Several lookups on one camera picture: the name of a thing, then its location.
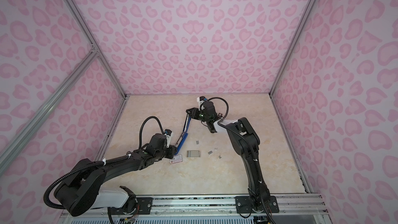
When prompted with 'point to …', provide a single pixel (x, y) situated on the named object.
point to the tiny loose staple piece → (219, 157)
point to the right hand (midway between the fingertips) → (187, 109)
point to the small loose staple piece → (210, 152)
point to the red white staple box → (176, 158)
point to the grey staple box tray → (194, 153)
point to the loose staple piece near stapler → (197, 142)
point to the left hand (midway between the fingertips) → (176, 145)
